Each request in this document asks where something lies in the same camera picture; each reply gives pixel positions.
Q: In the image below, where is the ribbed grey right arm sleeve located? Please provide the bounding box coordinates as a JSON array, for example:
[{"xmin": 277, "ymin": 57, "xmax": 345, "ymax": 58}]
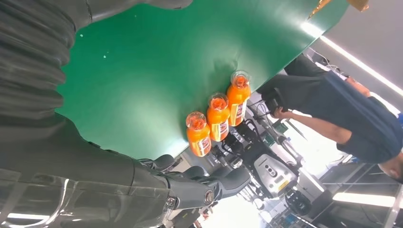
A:
[{"xmin": 0, "ymin": 0, "xmax": 93, "ymax": 127}]

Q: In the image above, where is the silver humanoid robot body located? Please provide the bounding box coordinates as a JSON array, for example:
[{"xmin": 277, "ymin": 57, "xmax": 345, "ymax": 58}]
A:
[{"xmin": 214, "ymin": 100, "xmax": 335, "ymax": 221}]

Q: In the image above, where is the black handheld device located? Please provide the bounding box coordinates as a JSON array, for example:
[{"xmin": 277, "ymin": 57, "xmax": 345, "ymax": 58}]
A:
[{"xmin": 261, "ymin": 88, "xmax": 288, "ymax": 114}]

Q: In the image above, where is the person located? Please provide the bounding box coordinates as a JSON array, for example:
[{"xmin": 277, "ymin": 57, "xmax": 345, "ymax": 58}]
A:
[{"xmin": 256, "ymin": 53, "xmax": 403, "ymax": 185}]

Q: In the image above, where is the short ceiling light panel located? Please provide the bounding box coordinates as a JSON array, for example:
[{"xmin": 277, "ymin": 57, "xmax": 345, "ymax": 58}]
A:
[{"xmin": 333, "ymin": 192, "xmax": 403, "ymax": 209}]

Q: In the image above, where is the long ceiling light strip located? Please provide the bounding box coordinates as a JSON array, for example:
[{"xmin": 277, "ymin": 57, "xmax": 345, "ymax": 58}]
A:
[{"xmin": 300, "ymin": 22, "xmax": 403, "ymax": 97}]

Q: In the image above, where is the yellow plastic item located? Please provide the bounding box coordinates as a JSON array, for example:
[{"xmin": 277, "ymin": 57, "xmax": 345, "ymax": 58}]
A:
[{"xmin": 307, "ymin": 0, "xmax": 370, "ymax": 19}]

